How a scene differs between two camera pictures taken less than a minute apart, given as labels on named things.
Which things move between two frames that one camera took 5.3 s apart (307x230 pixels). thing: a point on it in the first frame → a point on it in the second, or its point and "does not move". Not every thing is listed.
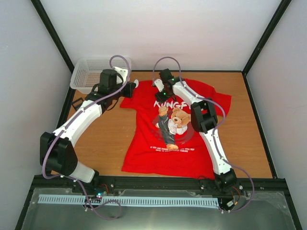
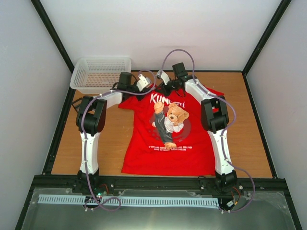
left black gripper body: (127, 94) → (139, 97)
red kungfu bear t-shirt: (164, 140) does not move
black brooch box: (76, 104) does not move
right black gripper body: (165, 96) → (167, 91)
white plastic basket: (86, 74) does not move
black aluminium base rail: (159, 185) does not move
